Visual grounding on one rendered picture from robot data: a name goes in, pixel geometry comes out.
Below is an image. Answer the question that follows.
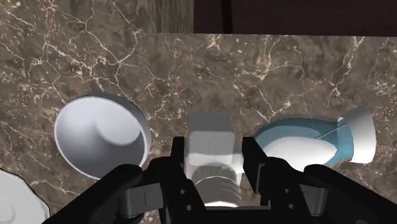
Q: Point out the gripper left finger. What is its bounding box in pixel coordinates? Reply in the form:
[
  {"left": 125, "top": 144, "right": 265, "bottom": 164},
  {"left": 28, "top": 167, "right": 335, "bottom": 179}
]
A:
[{"left": 41, "top": 136, "right": 208, "bottom": 224}]

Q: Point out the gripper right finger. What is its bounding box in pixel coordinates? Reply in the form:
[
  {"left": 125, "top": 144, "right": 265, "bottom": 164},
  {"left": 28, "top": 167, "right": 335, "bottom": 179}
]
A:
[{"left": 242, "top": 136, "right": 397, "bottom": 224}]

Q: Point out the clear grey screw-top jar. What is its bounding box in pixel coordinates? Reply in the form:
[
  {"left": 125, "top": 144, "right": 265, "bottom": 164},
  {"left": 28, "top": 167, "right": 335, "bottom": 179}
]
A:
[{"left": 184, "top": 112, "right": 244, "bottom": 208}]

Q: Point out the teal and white bottle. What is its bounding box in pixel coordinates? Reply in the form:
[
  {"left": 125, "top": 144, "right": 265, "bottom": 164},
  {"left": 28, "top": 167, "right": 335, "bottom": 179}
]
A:
[{"left": 253, "top": 106, "right": 377, "bottom": 173}]

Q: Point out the white round bowl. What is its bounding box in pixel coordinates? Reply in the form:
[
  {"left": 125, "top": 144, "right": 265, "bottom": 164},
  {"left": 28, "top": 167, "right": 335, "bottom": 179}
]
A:
[{"left": 54, "top": 91, "right": 152, "bottom": 180}]

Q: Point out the white plate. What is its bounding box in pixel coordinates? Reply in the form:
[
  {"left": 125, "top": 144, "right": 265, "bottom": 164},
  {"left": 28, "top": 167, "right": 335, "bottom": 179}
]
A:
[{"left": 0, "top": 169, "right": 51, "bottom": 224}]

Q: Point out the dark brown wooden cabinet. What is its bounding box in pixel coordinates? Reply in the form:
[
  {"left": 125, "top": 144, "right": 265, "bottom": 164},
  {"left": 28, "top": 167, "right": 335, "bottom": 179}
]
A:
[{"left": 155, "top": 0, "right": 397, "bottom": 36}]

